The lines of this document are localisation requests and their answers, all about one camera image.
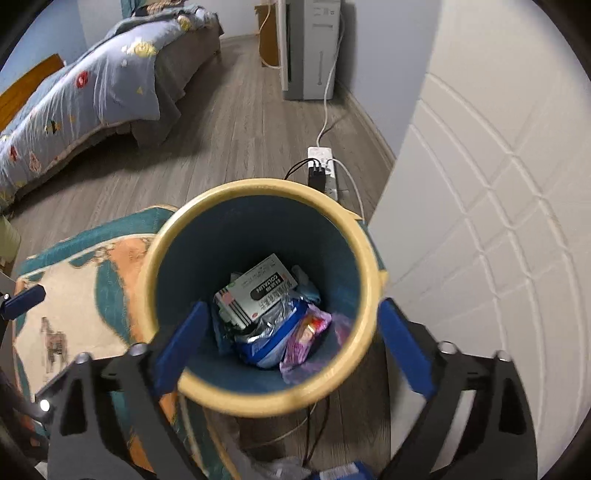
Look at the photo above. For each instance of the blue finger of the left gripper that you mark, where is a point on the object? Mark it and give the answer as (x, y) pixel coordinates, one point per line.
(13, 307)

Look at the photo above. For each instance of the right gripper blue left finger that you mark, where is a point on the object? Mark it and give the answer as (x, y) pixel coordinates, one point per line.
(86, 441)

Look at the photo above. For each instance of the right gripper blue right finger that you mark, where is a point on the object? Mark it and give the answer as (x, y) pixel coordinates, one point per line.
(498, 441)

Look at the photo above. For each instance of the white black cardboard box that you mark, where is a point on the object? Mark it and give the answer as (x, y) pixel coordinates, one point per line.
(244, 301)

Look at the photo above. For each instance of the blue white snack bag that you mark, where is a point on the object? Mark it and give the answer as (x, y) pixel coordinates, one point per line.
(264, 347)

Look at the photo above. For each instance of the pink purple snack wrapper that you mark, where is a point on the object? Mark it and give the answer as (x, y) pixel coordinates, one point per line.
(319, 336)

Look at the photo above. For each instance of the light blue plastic bag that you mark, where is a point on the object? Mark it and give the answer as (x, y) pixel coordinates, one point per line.
(305, 288)

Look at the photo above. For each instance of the yellow teal trash bin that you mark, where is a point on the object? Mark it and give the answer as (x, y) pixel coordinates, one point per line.
(231, 228)

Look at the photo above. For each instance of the small green waste bin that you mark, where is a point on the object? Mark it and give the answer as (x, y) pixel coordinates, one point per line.
(10, 240)

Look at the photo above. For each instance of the patterned teal orange cushion mat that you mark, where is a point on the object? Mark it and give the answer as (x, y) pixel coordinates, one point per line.
(90, 282)

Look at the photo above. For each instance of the wooden headboard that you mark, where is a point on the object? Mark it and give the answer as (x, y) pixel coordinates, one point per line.
(15, 97)

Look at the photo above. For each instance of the white power strip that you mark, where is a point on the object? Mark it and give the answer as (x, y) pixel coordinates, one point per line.
(321, 171)

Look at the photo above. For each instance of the bed with blue quilt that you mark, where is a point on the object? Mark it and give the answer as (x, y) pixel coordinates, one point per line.
(129, 82)

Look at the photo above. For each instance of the wooden tv cabinet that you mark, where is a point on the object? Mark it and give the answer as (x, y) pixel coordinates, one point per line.
(267, 35)

